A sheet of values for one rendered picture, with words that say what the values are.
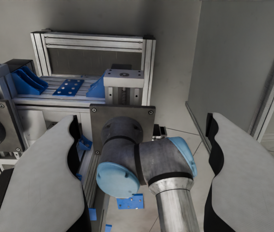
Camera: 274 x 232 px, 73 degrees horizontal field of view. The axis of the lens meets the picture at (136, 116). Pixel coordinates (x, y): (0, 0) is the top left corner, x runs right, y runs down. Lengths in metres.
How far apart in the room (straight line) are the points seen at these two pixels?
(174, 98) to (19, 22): 1.41
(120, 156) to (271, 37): 0.64
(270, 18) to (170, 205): 0.69
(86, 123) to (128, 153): 0.33
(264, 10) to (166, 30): 0.86
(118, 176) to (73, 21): 1.36
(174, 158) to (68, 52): 1.19
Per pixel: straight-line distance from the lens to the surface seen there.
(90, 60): 1.46
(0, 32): 1.91
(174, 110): 1.86
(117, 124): 0.61
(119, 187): 0.52
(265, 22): 0.87
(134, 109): 0.62
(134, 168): 0.49
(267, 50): 0.83
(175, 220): 0.46
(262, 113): 0.82
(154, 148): 0.50
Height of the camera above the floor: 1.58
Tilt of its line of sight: 58 degrees down
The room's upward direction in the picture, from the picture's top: 180 degrees clockwise
